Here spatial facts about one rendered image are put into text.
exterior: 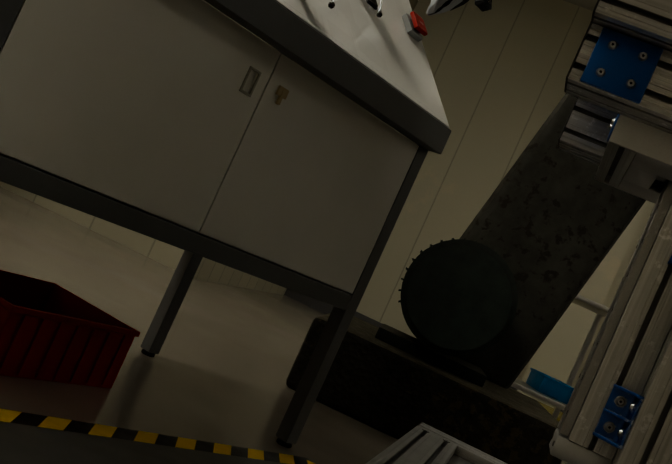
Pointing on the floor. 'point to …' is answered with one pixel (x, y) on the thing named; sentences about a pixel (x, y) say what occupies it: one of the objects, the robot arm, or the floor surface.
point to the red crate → (58, 334)
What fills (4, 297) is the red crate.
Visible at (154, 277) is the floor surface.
